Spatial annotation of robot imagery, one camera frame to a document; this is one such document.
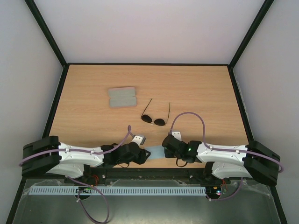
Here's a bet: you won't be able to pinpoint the pink glasses case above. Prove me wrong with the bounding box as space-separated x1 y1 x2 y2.
108 87 137 108

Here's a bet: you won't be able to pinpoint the white slotted cable duct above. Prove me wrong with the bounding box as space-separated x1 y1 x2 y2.
28 186 206 196

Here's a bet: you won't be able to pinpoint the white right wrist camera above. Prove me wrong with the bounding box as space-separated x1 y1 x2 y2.
171 131 182 141

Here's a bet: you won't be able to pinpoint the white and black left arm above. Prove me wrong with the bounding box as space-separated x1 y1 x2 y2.
20 135 151 179

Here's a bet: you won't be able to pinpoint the grey metal front plate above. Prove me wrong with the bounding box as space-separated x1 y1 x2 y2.
13 180 280 224

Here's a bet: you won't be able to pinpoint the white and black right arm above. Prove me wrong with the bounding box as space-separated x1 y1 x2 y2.
162 134 280 186

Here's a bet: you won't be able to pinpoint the black round sunglasses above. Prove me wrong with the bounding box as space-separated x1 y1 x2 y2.
140 98 171 126

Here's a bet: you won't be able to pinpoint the light blue cleaning cloth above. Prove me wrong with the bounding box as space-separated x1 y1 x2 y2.
145 146 165 160

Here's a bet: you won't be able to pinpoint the black front mounting rail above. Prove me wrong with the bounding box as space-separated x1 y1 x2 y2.
23 166 271 185

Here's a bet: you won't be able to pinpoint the black frame corner post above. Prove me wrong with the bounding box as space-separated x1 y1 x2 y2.
228 0 275 68

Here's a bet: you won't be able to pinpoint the black left corner post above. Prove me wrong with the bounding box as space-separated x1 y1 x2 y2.
24 0 68 68

